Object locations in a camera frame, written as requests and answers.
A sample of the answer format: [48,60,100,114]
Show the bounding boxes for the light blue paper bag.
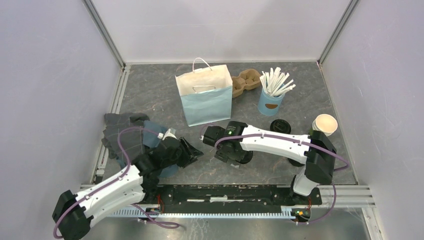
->
[175,57,233,127]

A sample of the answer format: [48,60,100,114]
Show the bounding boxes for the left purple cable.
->
[52,126,181,240]

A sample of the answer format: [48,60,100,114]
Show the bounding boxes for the blue cloth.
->
[117,120,168,179]

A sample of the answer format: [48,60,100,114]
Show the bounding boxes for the blue straw holder cup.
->
[257,89,285,116]

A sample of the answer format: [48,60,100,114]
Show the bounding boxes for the green paper coffee cup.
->
[269,119,292,134]

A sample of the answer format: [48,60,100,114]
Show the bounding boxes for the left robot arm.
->
[52,136,204,240]

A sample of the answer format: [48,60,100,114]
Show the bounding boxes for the white wrapped straws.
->
[259,67,296,98]

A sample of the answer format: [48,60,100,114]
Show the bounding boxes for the purple cable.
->
[52,126,181,240]
[199,123,351,226]

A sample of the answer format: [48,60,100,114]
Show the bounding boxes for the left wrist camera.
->
[157,128,177,141]

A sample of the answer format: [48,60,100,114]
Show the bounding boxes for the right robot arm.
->
[200,121,337,204]

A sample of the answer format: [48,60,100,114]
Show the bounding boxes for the stack of black lids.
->
[287,158,305,167]

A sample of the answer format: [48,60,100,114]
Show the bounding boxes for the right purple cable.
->
[199,123,351,226]

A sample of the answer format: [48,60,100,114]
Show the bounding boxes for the brown cardboard cup carrier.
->
[231,68,261,98]

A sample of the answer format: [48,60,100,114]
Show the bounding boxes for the stack of green paper cups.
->
[312,114,339,137]

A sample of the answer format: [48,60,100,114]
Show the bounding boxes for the grey checked cloth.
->
[101,112,150,169]

